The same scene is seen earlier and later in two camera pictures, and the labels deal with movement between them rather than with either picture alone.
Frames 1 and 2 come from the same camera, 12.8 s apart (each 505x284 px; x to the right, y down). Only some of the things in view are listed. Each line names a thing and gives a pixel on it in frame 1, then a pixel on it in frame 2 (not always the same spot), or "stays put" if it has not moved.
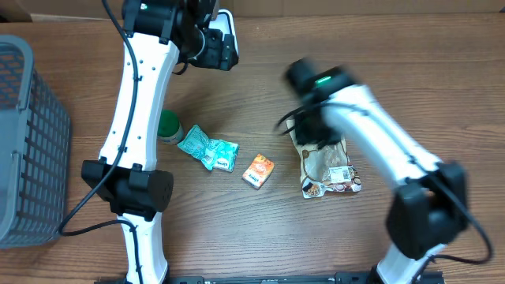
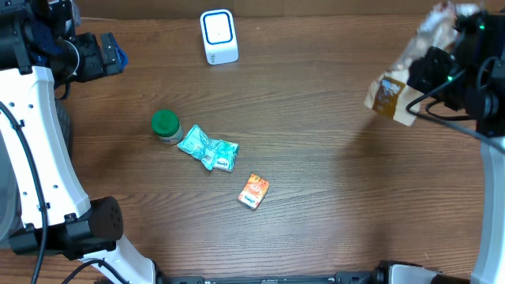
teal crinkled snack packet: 196,143 stays put
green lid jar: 170,129 stays put
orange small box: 259,171 -> 253,192
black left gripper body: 211,55 -> 92,61
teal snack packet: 224,155 stays put
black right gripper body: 312,132 -> 430,74
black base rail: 357,278 stays put
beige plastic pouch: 325,169 -> 392,98
